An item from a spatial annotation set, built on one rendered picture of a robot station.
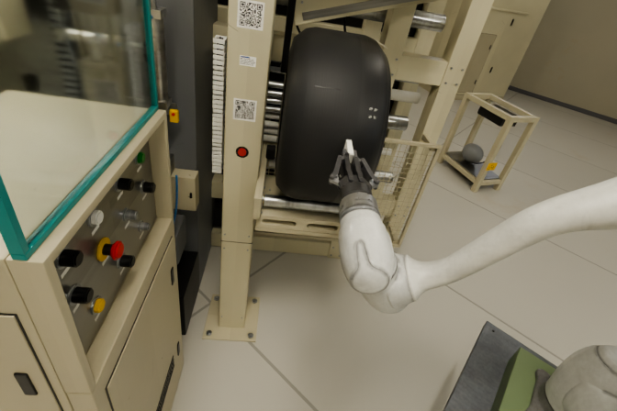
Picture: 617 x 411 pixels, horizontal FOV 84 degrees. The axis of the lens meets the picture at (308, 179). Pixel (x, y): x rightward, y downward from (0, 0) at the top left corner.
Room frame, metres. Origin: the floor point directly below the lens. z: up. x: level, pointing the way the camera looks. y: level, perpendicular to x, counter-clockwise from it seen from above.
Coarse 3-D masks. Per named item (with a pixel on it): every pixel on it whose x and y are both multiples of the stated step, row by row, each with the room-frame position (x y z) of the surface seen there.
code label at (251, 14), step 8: (240, 0) 1.05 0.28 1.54; (248, 0) 1.06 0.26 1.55; (240, 8) 1.05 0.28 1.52; (248, 8) 1.06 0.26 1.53; (256, 8) 1.06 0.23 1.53; (240, 16) 1.05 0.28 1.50; (248, 16) 1.06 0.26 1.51; (256, 16) 1.06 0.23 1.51; (240, 24) 1.05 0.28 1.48; (248, 24) 1.06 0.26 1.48; (256, 24) 1.06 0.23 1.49
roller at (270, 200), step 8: (264, 200) 1.00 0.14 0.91; (272, 200) 1.00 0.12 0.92; (280, 200) 1.01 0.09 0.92; (288, 200) 1.02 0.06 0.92; (296, 200) 1.02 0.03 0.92; (304, 200) 1.03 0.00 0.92; (288, 208) 1.01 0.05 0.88; (296, 208) 1.01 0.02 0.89; (304, 208) 1.02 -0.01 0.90; (312, 208) 1.02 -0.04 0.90; (320, 208) 1.02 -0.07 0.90; (328, 208) 1.03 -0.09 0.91; (336, 208) 1.03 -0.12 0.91
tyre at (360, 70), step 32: (320, 32) 1.13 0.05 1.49; (288, 64) 1.08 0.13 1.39; (320, 64) 0.99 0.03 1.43; (352, 64) 1.02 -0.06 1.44; (384, 64) 1.07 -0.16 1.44; (288, 96) 0.95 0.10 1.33; (320, 96) 0.93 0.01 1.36; (352, 96) 0.95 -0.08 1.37; (384, 96) 0.98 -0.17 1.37; (288, 128) 0.90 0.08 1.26; (320, 128) 0.89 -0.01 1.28; (352, 128) 0.91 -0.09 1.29; (384, 128) 0.95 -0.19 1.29; (288, 160) 0.89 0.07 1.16; (320, 160) 0.88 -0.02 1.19; (288, 192) 0.93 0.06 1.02; (320, 192) 0.92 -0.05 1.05
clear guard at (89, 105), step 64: (0, 0) 0.40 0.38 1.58; (64, 0) 0.52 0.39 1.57; (128, 0) 0.74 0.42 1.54; (0, 64) 0.37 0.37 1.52; (64, 64) 0.49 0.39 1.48; (128, 64) 0.70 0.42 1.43; (0, 128) 0.34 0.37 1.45; (64, 128) 0.45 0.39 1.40; (128, 128) 0.66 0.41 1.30; (0, 192) 0.30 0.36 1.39; (64, 192) 0.41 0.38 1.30
